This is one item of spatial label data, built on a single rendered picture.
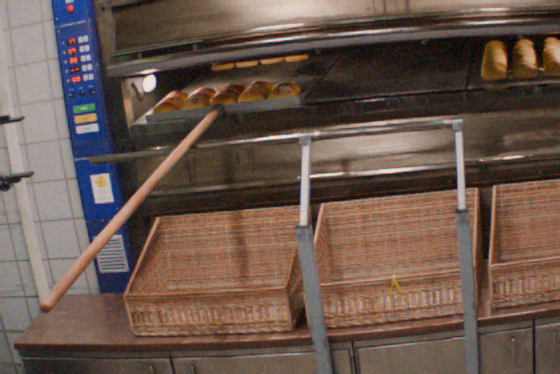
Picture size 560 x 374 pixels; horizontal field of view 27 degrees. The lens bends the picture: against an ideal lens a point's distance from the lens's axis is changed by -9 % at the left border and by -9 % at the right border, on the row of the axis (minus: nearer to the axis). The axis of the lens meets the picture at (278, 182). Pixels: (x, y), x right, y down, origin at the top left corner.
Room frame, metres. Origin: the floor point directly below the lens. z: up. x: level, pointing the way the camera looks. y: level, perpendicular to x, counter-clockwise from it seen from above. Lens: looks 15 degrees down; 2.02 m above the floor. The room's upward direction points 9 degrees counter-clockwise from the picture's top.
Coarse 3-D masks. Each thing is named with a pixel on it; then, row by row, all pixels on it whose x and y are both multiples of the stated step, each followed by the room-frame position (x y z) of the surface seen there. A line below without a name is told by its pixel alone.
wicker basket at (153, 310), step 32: (160, 224) 4.27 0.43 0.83; (192, 224) 4.24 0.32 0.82; (224, 224) 4.20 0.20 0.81; (256, 224) 4.18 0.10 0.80; (288, 224) 4.14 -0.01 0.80; (160, 256) 4.22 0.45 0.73; (192, 256) 4.21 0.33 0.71; (224, 256) 4.18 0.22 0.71; (256, 256) 4.15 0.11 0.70; (288, 256) 4.12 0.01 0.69; (128, 288) 3.87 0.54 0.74; (160, 288) 4.16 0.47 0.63; (224, 288) 4.16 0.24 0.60; (256, 288) 3.72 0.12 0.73; (288, 288) 3.71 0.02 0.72; (160, 320) 3.80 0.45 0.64; (192, 320) 3.78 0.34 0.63; (224, 320) 3.75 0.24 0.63; (256, 320) 3.72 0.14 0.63; (288, 320) 3.69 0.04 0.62
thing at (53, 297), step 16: (192, 144) 3.86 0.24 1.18; (176, 160) 3.66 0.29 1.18; (160, 176) 3.49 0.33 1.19; (144, 192) 3.34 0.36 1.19; (128, 208) 3.19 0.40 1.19; (112, 224) 3.06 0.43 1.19; (96, 240) 2.94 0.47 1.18; (80, 272) 2.76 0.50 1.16; (64, 288) 2.64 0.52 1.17; (48, 304) 2.53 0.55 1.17
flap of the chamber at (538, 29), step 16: (416, 32) 3.92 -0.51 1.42; (432, 32) 3.91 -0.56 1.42; (448, 32) 3.89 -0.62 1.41; (464, 32) 3.88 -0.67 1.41; (480, 32) 3.87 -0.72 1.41; (496, 32) 3.85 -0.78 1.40; (512, 32) 3.84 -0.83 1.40; (528, 32) 3.82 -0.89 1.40; (544, 32) 3.81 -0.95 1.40; (256, 48) 4.05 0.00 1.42; (272, 48) 4.03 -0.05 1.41; (288, 48) 4.02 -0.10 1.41; (304, 48) 4.01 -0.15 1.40; (320, 48) 4.02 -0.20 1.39; (144, 64) 4.14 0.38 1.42; (160, 64) 4.13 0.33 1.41; (176, 64) 4.11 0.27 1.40; (192, 64) 4.11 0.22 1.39
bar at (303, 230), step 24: (432, 120) 3.70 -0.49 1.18; (456, 120) 3.67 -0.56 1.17; (216, 144) 3.85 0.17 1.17; (240, 144) 3.83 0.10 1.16; (264, 144) 3.82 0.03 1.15; (456, 216) 3.46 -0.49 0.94; (312, 240) 3.59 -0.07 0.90; (312, 264) 3.56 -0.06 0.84; (312, 288) 3.57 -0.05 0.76; (312, 312) 3.57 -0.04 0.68; (312, 336) 3.57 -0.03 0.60
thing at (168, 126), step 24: (384, 96) 4.14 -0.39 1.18; (408, 96) 4.08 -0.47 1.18; (432, 96) 4.06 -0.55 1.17; (456, 96) 4.04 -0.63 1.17; (480, 96) 4.02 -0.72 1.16; (504, 96) 4.00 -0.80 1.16; (528, 96) 3.98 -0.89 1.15; (552, 96) 3.95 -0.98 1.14; (168, 120) 4.31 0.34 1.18; (192, 120) 4.26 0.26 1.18; (216, 120) 4.24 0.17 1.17; (240, 120) 4.22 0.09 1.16; (264, 120) 4.20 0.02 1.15
